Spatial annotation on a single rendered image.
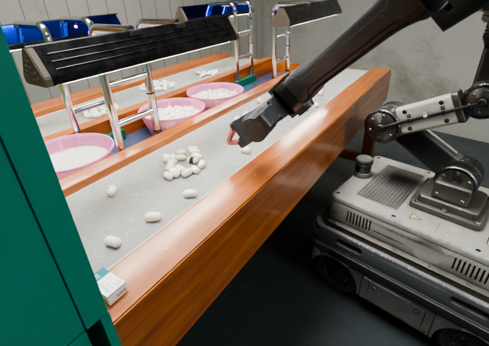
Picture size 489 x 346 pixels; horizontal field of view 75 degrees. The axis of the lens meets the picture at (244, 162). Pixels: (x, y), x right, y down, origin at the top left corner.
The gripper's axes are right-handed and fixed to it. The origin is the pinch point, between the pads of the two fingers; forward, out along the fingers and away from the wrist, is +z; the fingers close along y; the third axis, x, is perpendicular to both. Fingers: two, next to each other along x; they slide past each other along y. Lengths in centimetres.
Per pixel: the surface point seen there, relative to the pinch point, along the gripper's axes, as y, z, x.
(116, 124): 10.8, 25.0, -22.9
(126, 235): 33.6, 7.7, 5.1
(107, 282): 45.2, -4.1, 9.1
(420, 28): -253, -6, 4
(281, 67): -130, 50, -26
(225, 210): 18.4, -5.2, 12.5
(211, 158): -2.3, 12.8, 0.9
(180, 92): -42, 51, -34
